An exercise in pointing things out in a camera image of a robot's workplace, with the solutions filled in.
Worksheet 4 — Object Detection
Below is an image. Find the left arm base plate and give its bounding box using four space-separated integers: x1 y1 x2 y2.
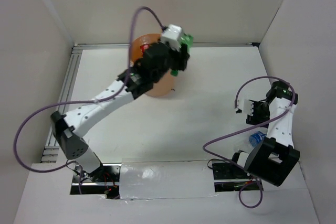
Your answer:
68 163 122 199

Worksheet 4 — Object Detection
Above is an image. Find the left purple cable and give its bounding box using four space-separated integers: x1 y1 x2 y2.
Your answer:
13 6 169 195

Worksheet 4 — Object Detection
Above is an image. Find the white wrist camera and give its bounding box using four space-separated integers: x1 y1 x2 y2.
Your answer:
160 24 183 51
235 99 254 116

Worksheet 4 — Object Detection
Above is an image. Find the green plastic bottle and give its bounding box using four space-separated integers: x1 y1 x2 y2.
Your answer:
170 34 194 77

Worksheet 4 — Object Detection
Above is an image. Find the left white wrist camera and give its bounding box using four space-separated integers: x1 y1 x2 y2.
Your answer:
160 24 183 51

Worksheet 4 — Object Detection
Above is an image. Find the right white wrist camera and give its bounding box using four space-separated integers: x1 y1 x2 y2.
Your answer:
235 99 254 116

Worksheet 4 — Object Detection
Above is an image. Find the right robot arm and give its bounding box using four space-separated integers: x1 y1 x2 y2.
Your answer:
229 81 300 187

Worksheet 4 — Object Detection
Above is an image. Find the orange plastic bin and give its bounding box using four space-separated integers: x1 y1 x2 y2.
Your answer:
131 34 175 98

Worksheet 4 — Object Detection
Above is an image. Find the silver tape sheet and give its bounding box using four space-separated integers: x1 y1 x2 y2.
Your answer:
119 161 215 199

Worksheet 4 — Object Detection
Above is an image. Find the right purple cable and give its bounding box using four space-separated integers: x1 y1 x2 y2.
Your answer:
203 76 299 208

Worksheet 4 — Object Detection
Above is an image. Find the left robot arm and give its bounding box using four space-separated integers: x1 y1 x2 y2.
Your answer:
50 41 190 182

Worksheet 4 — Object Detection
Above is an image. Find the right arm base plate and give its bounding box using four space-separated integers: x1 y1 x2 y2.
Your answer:
208 160 259 193

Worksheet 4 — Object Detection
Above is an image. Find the crushed bottle blue cap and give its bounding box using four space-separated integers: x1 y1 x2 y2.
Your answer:
234 131 266 153

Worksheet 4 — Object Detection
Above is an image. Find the purple cable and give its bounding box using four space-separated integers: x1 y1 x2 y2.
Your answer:
13 6 169 195
203 76 299 208

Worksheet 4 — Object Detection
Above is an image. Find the clear bottle red label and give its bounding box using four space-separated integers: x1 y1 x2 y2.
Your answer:
140 44 149 54

